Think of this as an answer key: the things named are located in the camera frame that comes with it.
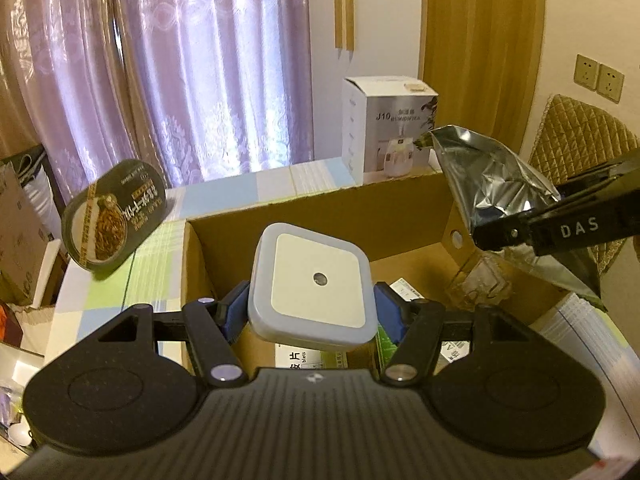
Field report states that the silver foil pouch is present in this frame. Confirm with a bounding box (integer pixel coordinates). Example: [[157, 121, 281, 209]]
[[416, 125, 605, 310]]

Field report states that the clear packaged white pad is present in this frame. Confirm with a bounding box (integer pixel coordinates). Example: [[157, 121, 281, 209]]
[[446, 252, 512, 311]]

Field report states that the white humidifier box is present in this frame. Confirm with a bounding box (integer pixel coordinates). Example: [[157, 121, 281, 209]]
[[342, 76, 438, 184]]

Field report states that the large brown cardboard box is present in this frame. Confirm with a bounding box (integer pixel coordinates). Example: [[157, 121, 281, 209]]
[[180, 169, 572, 378]]

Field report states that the checked tablecloth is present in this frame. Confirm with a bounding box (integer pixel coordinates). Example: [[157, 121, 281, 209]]
[[46, 159, 639, 458]]

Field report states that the green tall medicine box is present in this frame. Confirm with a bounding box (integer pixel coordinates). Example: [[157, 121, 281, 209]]
[[374, 325, 397, 374]]

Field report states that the dark oval noodle bowl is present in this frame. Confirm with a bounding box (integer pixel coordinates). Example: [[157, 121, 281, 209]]
[[62, 159, 168, 278]]

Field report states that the wall power socket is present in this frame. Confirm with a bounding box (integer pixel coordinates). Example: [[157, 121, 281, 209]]
[[574, 54, 625, 104]]

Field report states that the white narrow medicine box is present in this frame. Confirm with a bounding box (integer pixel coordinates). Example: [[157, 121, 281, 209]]
[[390, 278, 471, 365]]

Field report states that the white square night light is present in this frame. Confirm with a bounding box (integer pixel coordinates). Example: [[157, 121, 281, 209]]
[[247, 222, 378, 351]]

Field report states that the brown cardboard carton stack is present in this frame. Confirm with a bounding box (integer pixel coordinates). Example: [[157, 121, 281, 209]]
[[1, 164, 65, 309]]

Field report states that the purple sheer curtain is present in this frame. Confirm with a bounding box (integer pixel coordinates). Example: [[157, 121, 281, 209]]
[[1, 0, 314, 198]]

